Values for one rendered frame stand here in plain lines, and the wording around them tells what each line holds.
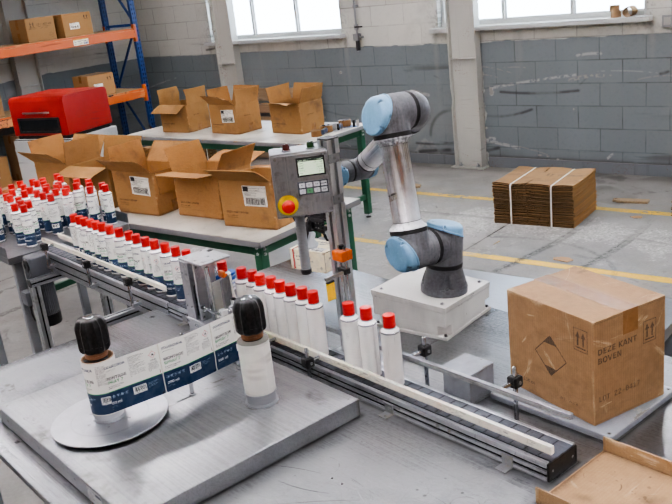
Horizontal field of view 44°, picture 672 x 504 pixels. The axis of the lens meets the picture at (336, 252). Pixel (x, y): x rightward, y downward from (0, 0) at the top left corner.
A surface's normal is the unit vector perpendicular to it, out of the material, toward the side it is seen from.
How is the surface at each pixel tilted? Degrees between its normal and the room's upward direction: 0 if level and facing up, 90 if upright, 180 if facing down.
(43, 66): 90
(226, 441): 0
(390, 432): 0
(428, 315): 90
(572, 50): 90
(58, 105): 90
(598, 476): 0
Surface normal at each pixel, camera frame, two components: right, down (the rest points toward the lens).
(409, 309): -0.62, 0.31
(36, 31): 0.79, 0.11
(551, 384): -0.86, 0.25
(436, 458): -0.11, -0.94
